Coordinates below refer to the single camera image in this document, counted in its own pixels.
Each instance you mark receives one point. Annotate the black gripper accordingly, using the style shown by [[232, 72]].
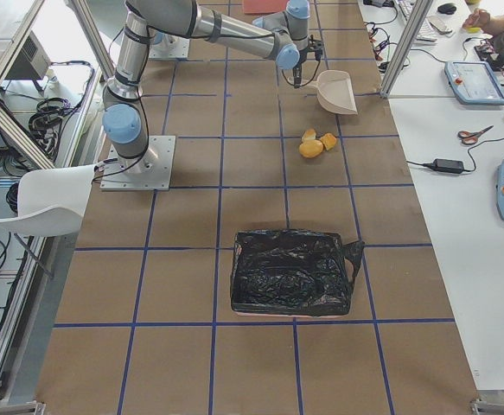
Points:
[[296, 72]]

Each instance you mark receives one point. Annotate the beige plastic dustpan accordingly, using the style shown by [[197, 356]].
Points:
[[334, 92]]

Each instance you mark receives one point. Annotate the bread piece with crust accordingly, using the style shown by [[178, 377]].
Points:
[[328, 141]]

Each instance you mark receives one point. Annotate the orange potato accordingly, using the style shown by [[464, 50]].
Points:
[[311, 148]]

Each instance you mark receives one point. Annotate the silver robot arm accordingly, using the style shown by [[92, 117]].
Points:
[[162, 31]]

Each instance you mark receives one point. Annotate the bin with black trash bag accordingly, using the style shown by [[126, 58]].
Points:
[[293, 272]]

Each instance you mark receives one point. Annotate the person's hand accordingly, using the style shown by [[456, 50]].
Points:
[[477, 20]]

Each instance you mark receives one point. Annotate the white keyboard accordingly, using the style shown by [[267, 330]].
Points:
[[410, 13]]

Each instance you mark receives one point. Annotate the black computer mouse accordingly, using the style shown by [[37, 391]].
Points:
[[447, 8]]

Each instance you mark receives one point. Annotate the blue teach pendant far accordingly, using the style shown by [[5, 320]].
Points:
[[474, 83]]

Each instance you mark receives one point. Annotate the black power adapter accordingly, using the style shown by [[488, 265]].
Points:
[[445, 166]]

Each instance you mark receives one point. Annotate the grey electronics box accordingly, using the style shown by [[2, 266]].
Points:
[[32, 63]]

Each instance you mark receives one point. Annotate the white plastic chair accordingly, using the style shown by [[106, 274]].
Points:
[[51, 202]]

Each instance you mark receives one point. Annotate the aluminium frame post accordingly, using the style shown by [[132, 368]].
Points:
[[401, 52]]

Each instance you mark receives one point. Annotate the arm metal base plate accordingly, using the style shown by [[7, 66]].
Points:
[[153, 172], [169, 47]]

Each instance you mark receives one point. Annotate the orange handled scissors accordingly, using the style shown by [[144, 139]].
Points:
[[471, 137]]

